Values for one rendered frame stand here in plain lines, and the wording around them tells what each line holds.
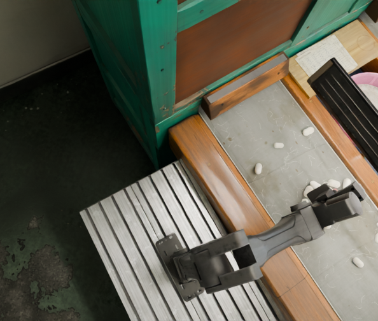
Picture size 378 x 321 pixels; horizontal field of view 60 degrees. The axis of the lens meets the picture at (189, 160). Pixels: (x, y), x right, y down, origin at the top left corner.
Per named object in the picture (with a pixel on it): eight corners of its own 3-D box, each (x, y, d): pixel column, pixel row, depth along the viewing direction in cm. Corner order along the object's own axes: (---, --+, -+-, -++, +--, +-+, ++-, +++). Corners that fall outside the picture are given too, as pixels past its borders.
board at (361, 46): (308, 99, 108) (310, 97, 107) (281, 64, 111) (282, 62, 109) (382, 53, 114) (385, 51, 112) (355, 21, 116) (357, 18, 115)
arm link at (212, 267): (191, 250, 95) (224, 242, 64) (200, 273, 93) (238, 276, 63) (171, 258, 93) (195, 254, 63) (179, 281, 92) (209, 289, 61)
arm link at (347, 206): (350, 182, 78) (332, 190, 70) (367, 216, 77) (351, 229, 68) (307, 199, 86) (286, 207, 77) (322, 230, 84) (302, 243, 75)
